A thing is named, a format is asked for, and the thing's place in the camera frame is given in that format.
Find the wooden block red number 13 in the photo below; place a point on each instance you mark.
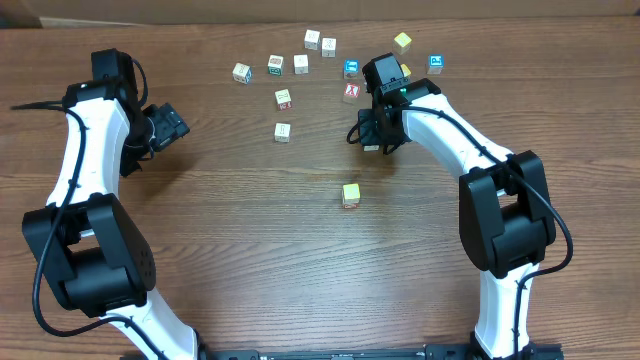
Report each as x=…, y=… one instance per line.
x=283, y=99

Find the wooden block blue side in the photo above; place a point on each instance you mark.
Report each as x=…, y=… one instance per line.
x=301, y=64

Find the wooden block umbrella picture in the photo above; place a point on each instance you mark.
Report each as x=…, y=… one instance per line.
x=328, y=47

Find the wooden block yellow letter S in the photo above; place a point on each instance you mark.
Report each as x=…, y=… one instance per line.
x=351, y=193

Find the wooden block green letter B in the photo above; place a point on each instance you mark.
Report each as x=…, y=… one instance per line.
x=275, y=65

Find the cardboard backdrop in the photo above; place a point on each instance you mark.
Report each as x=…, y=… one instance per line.
x=32, y=13

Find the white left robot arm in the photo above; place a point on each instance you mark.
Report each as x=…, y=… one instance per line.
x=94, y=266

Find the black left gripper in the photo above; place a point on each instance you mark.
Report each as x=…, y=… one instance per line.
x=170, y=126

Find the wooden block car picture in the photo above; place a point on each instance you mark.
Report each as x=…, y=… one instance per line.
x=242, y=73

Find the plain wooden block far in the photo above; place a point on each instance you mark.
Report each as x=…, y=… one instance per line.
x=312, y=40

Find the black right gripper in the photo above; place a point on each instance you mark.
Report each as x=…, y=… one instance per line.
x=367, y=133

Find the wooden block blue letter P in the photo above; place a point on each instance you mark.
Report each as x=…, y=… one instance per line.
x=435, y=64

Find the wooden block red letter U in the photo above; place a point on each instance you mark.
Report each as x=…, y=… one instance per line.
x=282, y=132

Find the wooden block blue top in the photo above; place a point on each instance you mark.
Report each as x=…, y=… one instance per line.
x=350, y=69

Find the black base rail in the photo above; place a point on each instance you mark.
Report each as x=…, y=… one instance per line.
x=340, y=355

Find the wooden block red top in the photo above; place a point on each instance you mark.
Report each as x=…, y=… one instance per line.
x=351, y=93

